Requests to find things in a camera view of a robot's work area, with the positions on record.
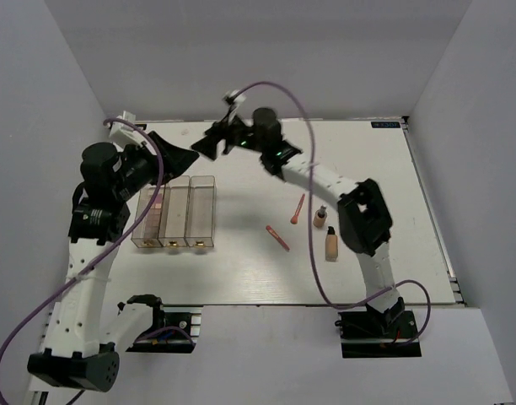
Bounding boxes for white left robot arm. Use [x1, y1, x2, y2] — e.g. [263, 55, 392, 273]
[27, 132, 199, 392]

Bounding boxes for small foundation bottle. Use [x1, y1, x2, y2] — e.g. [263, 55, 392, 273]
[313, 205, 327, 229]

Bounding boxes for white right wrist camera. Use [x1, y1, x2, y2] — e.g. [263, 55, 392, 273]
[223, 89, 246, 121]

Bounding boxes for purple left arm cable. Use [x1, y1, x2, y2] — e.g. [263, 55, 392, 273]
[0, 117, 196, 404]

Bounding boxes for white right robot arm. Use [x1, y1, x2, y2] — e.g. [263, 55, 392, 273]
[191, 107, 405, 337]

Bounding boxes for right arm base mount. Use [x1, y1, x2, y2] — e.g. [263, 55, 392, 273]
[335, 310, 422, 359]

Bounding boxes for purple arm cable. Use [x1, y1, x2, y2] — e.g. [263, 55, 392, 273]
[234, 81, 432, 347]
[0, 117, 196, 404]

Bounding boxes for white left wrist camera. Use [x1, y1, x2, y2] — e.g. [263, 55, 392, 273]
[103, 111, 146, 149]

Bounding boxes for right clear organizer bin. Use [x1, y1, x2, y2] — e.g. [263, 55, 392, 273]
[185, 175, 217, 249]

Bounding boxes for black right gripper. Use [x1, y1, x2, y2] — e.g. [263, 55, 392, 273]
[191, 110, 266, 162]

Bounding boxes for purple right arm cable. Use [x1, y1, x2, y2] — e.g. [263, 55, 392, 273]
[234, 81, 432, 347]

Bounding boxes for middle clear organizer bin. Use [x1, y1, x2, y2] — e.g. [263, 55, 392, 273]
[159, 175, 191, 249]

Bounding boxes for clear organizer bin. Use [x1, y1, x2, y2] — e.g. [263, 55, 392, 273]
[131, 186, 165, 248]
[159, 175, 191, 249]
[185, 175, 217, 249]

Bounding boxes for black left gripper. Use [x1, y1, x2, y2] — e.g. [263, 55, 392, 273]
[113, 131, 199, 201]

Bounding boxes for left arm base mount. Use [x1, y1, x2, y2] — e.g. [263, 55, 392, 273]
[127, 306, 202, 354]

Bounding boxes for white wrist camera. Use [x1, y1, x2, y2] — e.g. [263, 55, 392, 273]
[103, 111, 146, 149]
[223, 89, 246, 121]

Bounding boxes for left clear organizer bin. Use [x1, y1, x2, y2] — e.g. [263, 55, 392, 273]
[131, 186, 165, 248]

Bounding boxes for tall foundation bottle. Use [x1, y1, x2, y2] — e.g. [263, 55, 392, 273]
[325, 226, 338, 262]

